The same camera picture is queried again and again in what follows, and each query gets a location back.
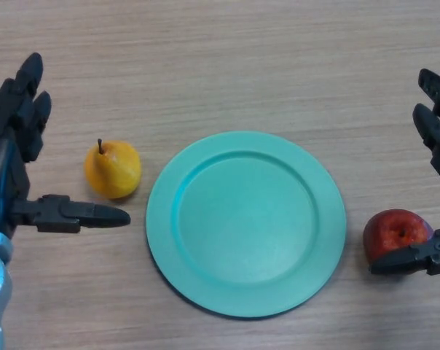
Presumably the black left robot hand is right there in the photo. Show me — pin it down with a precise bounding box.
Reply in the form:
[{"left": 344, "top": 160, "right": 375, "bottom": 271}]
[{"left": 0, "top": 52, "right": 131, "bottom": 241}]

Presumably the yellow pear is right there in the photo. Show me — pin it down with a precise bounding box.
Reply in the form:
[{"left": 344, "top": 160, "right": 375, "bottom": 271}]
[{"left": 83, "top": 138, "right": 142, "bottom": 200}]

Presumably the green round plate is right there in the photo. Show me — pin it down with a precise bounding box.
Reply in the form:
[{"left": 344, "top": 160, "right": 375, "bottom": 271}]
[{"left": 146, "top": 131, "right": 347, "bottom": 321}]

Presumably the red apple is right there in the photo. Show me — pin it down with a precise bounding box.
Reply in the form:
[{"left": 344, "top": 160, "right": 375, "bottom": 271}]
[{"left": 363, "top": 209, "right": 434, "bottom": 264}]

